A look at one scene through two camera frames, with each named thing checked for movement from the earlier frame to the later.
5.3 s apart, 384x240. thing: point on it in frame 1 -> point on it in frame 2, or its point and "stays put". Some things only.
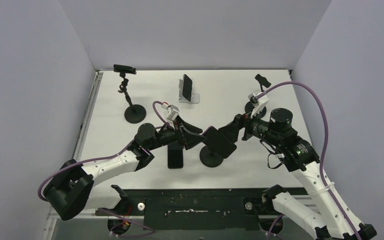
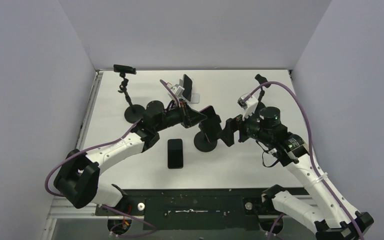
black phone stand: x=248 y=107 stays put
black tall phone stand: x=134 y=114 stays put
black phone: x=218 y=142 -> x=208 y=111
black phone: x=175 y=156 stays put
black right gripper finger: x=231 y=131 stays put
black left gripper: x=188 y=140 -> x=190 y=117
